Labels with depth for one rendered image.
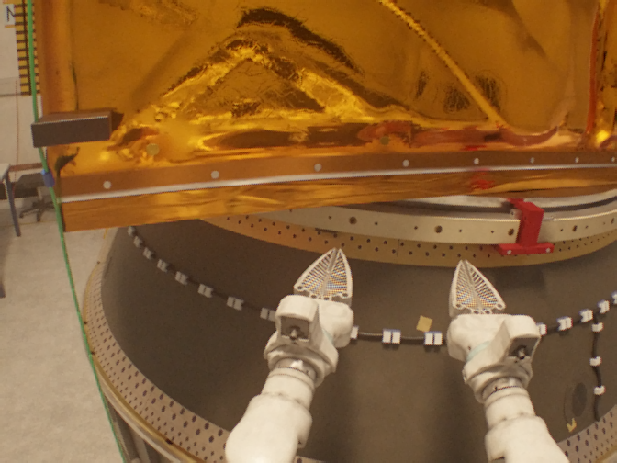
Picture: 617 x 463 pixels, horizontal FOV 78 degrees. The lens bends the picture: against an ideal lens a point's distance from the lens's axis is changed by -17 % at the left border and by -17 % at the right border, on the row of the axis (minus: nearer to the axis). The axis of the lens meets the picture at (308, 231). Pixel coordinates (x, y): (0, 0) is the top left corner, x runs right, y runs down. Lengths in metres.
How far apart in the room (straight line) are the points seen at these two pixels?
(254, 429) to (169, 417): 0.64
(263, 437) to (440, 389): 0.53
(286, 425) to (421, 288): 0.48
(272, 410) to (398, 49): 0.49
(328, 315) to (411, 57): 0.38
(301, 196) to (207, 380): 0.49
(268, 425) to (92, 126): 0.39
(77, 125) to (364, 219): 0.50
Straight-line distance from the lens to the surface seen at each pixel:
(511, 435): 0.51
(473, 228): 0.83
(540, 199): 0.94
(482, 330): 0.60
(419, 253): 0.87
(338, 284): 0.65
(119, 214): 0.66
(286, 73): 0.60
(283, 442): 0.45
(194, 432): 1.05
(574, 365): 1.10
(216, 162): 0.64
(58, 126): 0.56
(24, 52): 0.71
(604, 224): 1.08
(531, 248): 0.89
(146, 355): 1.15
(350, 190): 0.72
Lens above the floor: 2.00
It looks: 24 degrees down
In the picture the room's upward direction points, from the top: 2 degrees clockwise
